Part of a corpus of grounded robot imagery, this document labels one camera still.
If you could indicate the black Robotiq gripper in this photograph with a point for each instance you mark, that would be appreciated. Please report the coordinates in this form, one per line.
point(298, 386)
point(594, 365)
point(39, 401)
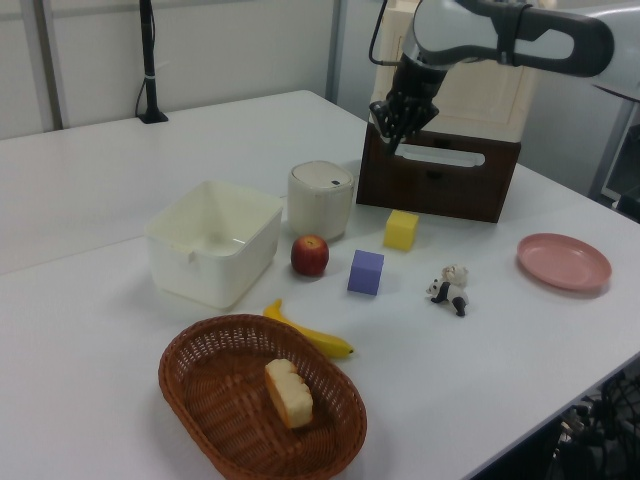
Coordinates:
point(417, 82)

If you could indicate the small white trash can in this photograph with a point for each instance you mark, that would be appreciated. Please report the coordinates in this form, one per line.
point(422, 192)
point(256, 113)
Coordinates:
point(317, 205)

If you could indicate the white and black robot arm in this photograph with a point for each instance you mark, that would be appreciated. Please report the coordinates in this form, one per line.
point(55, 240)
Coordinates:
point(500, 30)

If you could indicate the dark brown wooden drawer box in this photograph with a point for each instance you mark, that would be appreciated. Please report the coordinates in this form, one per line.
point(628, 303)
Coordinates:
point(450, 195)

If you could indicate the yellow cube block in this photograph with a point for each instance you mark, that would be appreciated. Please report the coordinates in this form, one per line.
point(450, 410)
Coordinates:
point(400, 231)

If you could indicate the purple cube block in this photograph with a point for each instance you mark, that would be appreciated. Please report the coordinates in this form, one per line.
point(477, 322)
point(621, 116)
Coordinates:
point(365, 274)

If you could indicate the red apple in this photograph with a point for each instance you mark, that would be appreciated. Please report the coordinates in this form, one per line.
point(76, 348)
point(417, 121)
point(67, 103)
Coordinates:
point(310, 256)

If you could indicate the black and white panda toy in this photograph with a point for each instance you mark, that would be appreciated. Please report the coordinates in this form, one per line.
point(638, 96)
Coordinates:
point(450, 296)

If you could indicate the pink round plate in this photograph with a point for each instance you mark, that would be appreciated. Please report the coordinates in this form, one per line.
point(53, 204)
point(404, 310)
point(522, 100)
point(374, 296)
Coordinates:
point(564, 260)

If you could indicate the yellow banana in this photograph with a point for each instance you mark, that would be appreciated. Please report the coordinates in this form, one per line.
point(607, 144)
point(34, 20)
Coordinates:
point(315, 337)

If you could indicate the cream square plastic bin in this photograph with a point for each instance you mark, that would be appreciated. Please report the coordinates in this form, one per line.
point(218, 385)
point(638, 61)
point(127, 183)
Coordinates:
point(210, 270)

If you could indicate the pale bread piece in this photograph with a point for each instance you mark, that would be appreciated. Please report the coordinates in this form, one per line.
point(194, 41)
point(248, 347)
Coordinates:
point(292, 400)

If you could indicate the brown oval wicker basket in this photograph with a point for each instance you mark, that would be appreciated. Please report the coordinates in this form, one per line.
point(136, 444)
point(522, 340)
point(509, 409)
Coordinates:
point(225, 425)

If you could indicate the black camera stand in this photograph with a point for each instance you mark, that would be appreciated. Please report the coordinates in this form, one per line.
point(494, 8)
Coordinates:
point(150, 75)

